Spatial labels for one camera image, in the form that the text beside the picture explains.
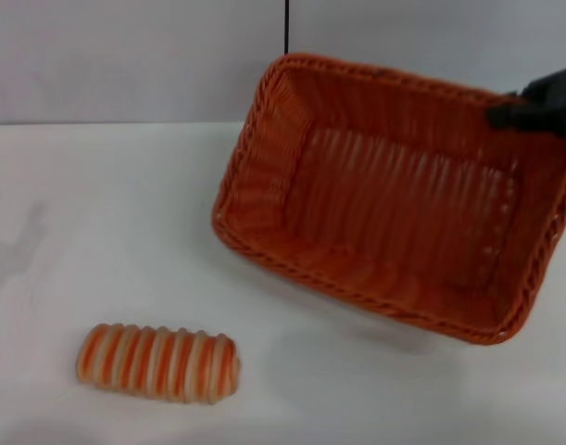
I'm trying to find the orange woven plastic basket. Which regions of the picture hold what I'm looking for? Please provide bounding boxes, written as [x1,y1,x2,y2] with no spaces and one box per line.
[211,52,566,347]

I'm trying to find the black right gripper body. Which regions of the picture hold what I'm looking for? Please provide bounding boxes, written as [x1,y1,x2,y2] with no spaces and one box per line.
[518,58,566,140]

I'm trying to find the orange white striped bread roll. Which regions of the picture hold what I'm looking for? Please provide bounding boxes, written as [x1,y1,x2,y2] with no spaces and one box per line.
[76,323,244,405]

